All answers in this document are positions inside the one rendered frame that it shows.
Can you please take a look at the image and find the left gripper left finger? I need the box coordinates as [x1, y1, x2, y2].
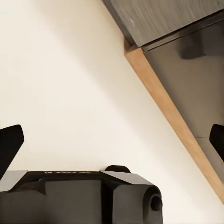
[0, 124, 24, 180]

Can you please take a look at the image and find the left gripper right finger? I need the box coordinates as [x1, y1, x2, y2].
[209, 124, 224, 162]

